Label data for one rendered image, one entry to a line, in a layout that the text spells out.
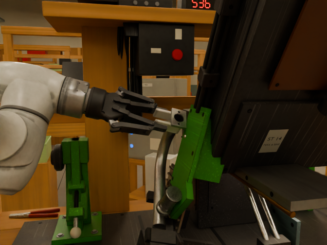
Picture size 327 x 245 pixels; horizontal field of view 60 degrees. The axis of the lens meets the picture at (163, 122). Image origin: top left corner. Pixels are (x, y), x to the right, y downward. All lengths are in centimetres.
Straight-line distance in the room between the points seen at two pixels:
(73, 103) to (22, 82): 11
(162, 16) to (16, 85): 44
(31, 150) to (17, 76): 17
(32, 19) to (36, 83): 1037
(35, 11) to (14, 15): 69
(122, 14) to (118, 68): 19
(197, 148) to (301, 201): 22
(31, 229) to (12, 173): 39
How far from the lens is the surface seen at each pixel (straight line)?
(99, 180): 100
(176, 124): 70
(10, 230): 104
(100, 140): 96
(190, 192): 63
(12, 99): 65
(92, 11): 85
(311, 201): 56
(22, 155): 59
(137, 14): 85
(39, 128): 64
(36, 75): 67
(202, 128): 62
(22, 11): 1113
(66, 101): 66
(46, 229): 95
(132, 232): 88
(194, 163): 63
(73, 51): 766
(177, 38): 88
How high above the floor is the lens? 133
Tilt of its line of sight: 8 degrees down
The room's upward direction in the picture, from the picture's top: straight up
